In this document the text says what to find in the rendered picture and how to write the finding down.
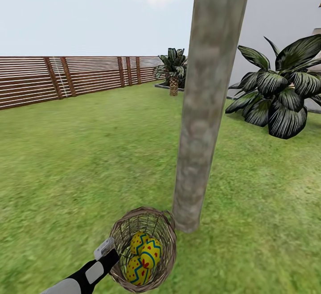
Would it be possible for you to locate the easter egg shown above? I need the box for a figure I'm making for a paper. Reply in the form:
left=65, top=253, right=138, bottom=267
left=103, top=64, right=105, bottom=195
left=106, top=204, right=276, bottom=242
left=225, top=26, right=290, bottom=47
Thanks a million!
left=140, top=237, right=162, bottom=272
left=130, top=231, right=150, bottom=256
left=125, top=256, right=152, bottom=285

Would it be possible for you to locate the wicker basket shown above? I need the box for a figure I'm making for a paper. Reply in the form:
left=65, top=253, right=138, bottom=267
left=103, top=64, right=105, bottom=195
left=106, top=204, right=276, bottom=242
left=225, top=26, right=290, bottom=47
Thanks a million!
left=104, top=206, right=177, bottom=294

